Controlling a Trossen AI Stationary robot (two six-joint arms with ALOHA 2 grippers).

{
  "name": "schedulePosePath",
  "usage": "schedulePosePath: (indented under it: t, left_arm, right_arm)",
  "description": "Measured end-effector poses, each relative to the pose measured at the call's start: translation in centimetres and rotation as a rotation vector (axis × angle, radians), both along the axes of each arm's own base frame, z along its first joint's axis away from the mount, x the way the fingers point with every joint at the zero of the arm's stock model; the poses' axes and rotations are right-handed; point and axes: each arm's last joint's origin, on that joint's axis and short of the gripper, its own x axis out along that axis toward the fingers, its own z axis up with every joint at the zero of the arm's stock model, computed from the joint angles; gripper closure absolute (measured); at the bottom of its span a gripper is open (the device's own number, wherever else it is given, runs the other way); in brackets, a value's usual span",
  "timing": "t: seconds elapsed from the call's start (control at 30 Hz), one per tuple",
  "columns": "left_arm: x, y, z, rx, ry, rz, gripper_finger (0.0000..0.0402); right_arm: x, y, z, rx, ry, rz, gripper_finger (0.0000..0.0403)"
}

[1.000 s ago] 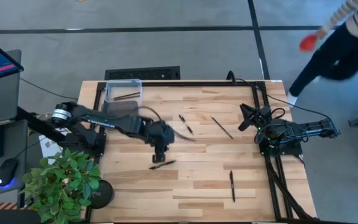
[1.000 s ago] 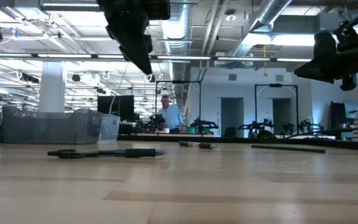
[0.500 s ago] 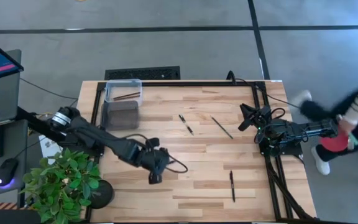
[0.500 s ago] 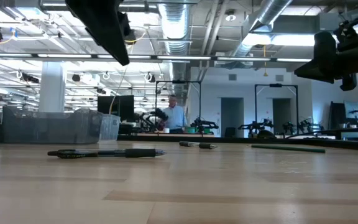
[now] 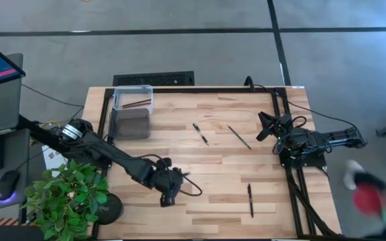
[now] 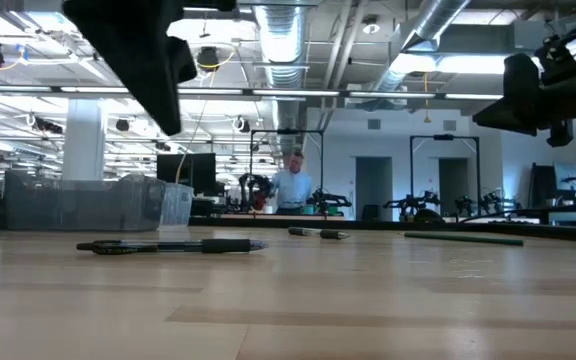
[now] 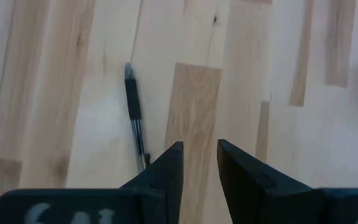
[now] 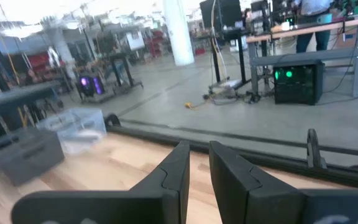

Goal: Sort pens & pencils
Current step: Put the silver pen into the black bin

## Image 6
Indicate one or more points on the dark barrel black pen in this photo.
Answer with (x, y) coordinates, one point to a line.
(218, 245)

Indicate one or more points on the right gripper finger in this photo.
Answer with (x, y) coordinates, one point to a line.
(520, 77)
(508, 117)

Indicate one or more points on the black background gantry frame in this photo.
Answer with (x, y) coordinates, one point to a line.
(288, 131)
(443, 137)

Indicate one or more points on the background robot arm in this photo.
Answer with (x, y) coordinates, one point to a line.
(255, 192)
(330, 201)
(413, 202)
(488, 202)

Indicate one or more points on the clear barrel black pen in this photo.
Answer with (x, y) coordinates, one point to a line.
(333, 234)

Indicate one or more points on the person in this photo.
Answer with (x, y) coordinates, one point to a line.
(293, 190)

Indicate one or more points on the white pillar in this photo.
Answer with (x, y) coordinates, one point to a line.
(84, 140)

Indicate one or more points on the background wooden table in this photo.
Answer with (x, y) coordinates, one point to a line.
(278, 217)

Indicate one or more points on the background lit monitor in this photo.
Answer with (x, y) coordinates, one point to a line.
(568, 177)

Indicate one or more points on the black background monitor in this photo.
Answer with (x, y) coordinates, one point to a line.
(173, 169)
(204, 172)

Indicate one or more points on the clear plastic bin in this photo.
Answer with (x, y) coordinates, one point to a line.
(178, 205)

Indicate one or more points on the silver ventilation duct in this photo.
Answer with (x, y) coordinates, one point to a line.
(438, 15)
(280, 45)

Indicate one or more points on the smoky grey plastic bin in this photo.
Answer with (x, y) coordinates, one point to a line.
(83, 202)

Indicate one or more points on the green pencil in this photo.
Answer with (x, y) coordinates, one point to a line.
(468, 239)

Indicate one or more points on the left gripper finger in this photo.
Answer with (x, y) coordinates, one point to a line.
(184, 60)
(133, 50)

